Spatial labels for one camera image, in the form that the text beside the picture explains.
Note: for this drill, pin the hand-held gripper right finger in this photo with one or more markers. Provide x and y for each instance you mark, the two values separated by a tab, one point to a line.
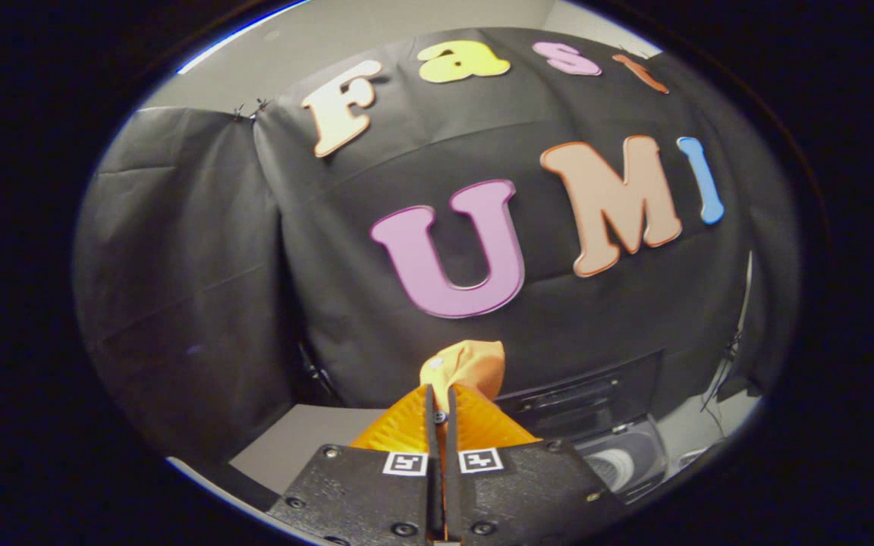
528	493

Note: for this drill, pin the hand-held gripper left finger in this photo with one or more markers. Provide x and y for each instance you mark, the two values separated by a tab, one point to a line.
361	493

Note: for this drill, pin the orange garment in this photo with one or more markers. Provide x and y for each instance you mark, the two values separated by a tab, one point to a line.
467	364

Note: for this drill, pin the white and grey cabinet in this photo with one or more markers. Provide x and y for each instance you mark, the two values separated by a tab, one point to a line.
300	440

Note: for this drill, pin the black light stand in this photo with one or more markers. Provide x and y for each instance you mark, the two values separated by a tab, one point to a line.
733	341
315	375

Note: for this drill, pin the black backdrop cloth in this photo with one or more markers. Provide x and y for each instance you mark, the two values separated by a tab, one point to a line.
202	265

